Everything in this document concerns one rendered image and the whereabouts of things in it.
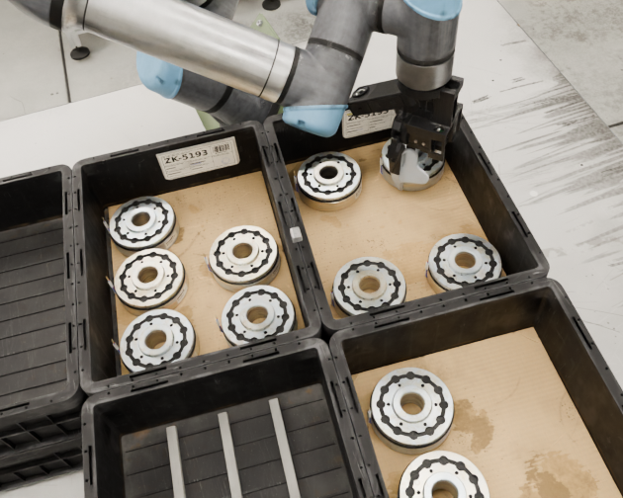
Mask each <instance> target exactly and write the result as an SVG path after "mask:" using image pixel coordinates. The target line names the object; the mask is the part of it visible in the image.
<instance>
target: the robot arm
mask: <svg viewBox="0 0 623 498"><path fill-rule="evenodd" d="M7 1H9V2H10V3H11V4H12V5H13V6H15V7H16V8H17V9H18V10H20V11H21V12H23V13H24V14H26V15H27V16H29V17H30V18H32V19H34V20H36V21H37V22H39V23H41V24H43V25H46V26H48V27H51V28H53V29H56V30H58V31H61V32H64V33H69V32H72V31H74V30H76V29H80V30H82V31H85V32H88V33H90V34H93V35H96V36H98V37H101V38H104V39H106V40H109V41H111V42H116V43H118V44H121V45H124V46H126V47H129V48H131V49H134V50H137V52H136V69H137V72H138V77H139V79H140V81H141V83H142V84H143V85H144V86H145V87H146V88H147V89H148V90H150V91H152V92H155V93H157V94H159V95H160V96H161V97H163V98H165V99H171V100H174V101H176V102H179V103H182V104H184V105H187V106H189V107H192V108H194V109H197V110H200V111H202V112H205V113H207V114H209V115H210V116H211V117H212V118H213V119H215V120H216V121H217V122H218V123H219V124H220V125H221V126H227V125H234V124H239V123H243V122H247V121H258V122H260V123H261V124H262V123H263V122H264V120H265V119H266V117H267V116H268V114H269V112H270V110H271V107H272V105H273V103H276V104H278V105H281V106H283V107H284V109H283V111H284V113H283V121H284V122H285V123H286V124H288V125H291V126H294V127H296V128H298V129H301V130H304V131H307V132H310V133H313V134H316V135H319V136H323V137H330V136H333V135H334V134H335V133H336V132H337V129H338V127H339V124H340V122H341V119H342V117H343V114H344V112H345V110H346V109H347V108H348V107H349V109H350V111H351V113H352V115H353V116H354V117H356V116H362V115H367V114H373V113H378V112H383V111H389V110H395V113H396V114H397V115H396V116H395V118H394V121H393V125H392V132H391V146H390V152H389V167H390V172H391V175H392V178H393V180H394V182H395V185H396V186H397V188H398V190H400V191H402V188H403V183H414V184H427V183H428V182H429V175H428V174H427V173H426V172H425V171H424V170H422V169H421V168H420V167H419V166H418V153H428V156H427V157H428V158H432V159H435V160H438V161H441V162H443V158H444V152H445V145H446V143H447V142H448V141H449V142H452V141H453V138H454V136H455V134H456V131H459V130H460V124H461V117H462V111H463V105H464V104H462V103H458V96H459V92H460V91H461V89H462V87H463V84H464V78H463V77H459V76H455V75H452V72H453V65H454V57H455V47H456V40H457V33H458V25H459V18H460V13H461V10H462V6H463V0H306V5H307V8H308V10H309V12H310V13H311V14H312V15H314V16H316V18H315V21H314V23H313V26H312V29H311V34H310V37H309V40H308V43H307V45H306V48H305V49H302V48H299V47H297V46H294V45H292V44H289V43H287V42H284V41H281V40H278V39H276V38H273V37H271V36H268V35H266V34H263V33H261V32H259V31H256V30H254V29H251V28H249V27H246V26H244V25H242V24H240V23H238V22H235V21H233V20H232V19H233V16H234V13H235V10H236V7H237V4H238V1H239V0H7ZM373 32H377V33H381V34H385V35H387V34H389V35H393V36H396V37H397V57H396V76H397V79H393V80H388V81H383V82H379V83H374V84H370V85H365V86H361V87H358V88H357V89H356V90H355V91H354V92H353V93H352V90H353V87H354V84H355V81H356V78H357V75H358V73H359V70H360V67H361V64H362V61H363V59H364V56H365V53H366V51H367V48H368V45H369V42H370V39H371V36H372V33H373ZM351 93H352V95H351ZM350 95H351V97H350ZM349 98H350V99H349ZM458 115H459V117H458ZM457 121H458V123H457ZM405 145H406V148H405Z"/></svg>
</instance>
